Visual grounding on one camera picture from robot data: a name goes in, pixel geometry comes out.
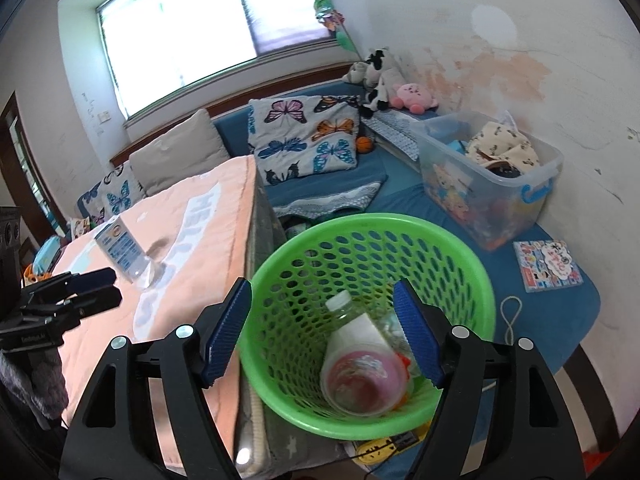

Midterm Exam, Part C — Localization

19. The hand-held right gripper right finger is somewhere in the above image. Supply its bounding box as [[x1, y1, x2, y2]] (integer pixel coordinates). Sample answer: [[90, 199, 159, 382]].
[[392, 278, 586, 480]]

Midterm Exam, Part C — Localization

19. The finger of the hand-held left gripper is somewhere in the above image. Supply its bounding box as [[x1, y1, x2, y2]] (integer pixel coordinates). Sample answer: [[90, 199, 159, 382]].
[[22, 267, 117, 301], [54, 286, 123, 319]]

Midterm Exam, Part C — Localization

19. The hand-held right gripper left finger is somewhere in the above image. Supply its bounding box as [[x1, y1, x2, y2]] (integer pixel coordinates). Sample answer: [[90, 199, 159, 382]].
[[59, 277, 252, 480]]

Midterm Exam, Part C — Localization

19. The blue and white milk carton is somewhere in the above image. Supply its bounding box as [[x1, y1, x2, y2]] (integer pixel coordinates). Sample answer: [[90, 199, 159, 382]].
[[94, 215, 163, 288]]

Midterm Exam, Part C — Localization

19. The red label plastic cup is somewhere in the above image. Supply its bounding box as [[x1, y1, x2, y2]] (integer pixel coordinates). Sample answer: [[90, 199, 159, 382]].
[[320, 342, 416, 416]]

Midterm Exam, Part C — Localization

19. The green plastic basket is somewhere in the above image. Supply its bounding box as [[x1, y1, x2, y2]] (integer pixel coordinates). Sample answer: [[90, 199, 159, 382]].
[[237, 212, 497, 441]]

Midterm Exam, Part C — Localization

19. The person's left forearm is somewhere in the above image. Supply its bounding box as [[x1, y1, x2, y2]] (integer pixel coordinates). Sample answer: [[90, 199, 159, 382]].
[[0, 350, 68, 428]]

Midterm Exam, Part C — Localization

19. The light blue bag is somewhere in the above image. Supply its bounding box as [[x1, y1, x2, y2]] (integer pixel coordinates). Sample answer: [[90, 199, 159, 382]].
[[32, 237, 63, 273]]

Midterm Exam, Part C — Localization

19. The black appliance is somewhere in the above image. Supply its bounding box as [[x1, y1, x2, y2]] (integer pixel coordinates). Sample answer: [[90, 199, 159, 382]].
[[0, 205, 21, 271]]

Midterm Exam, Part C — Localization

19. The peach printed blanket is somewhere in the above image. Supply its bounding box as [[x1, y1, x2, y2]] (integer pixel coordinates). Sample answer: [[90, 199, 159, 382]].
[[37, 155, 258, 466]]

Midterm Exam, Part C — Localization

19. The small butterfly print pillow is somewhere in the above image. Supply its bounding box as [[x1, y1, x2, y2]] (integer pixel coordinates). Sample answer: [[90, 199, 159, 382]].
[[77, 162, 146, 231]]

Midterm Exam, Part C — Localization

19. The yellow plastic item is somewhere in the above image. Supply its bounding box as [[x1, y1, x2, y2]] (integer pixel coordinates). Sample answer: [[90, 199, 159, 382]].
[[350, 430, 431, 466]]

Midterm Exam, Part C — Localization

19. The clear plastic storage box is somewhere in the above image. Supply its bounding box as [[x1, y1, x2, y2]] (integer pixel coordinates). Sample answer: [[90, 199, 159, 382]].
[[410, 112, 565, 252]]

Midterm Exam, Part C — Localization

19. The colourful cartoon book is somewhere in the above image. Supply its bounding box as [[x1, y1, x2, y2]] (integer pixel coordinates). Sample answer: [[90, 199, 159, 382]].
[[513, 240, 585, 292]]

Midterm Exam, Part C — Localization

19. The grey lace cloth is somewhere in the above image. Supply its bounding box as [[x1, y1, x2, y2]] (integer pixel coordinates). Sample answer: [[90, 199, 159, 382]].
[[272, 182, 383, 218]]

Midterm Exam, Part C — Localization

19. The beige pillow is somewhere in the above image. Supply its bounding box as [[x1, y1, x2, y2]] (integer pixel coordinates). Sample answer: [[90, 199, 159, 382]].
[[129, 109, 232, 196]]

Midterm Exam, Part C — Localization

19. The grey checkered cloth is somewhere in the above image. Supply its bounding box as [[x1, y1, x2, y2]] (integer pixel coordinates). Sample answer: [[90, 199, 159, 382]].
[[361, 110, 426, 161]]

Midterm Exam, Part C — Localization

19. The large butterfly print pillow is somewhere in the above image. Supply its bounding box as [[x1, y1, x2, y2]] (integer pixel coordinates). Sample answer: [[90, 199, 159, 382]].
[[247, 95, 362, 186]]

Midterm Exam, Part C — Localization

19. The cream printed cloth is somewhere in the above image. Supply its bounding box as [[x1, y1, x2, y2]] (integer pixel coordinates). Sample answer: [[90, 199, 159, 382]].
[[467, 120, 541, 171]]

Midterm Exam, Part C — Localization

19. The pink plush toy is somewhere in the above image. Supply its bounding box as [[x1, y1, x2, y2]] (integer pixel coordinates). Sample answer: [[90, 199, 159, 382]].
[[390, 82, 440, 113]]

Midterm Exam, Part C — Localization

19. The black and white cow plush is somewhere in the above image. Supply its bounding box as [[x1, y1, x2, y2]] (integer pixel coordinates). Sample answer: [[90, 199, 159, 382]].
[[361, 49, 396, 112]]

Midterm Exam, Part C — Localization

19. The window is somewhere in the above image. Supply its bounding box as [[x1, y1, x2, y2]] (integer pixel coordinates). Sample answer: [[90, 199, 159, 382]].
[[95, 0, 341, 116]]

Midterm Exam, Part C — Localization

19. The colourful hanging toy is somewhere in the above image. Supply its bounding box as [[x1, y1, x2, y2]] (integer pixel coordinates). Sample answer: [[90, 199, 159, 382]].
[[314, 0, 361, 53]]

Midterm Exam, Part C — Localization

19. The beige string loop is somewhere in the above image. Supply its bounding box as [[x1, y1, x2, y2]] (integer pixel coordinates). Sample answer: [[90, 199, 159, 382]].
[[500, 296, 523, 346]]

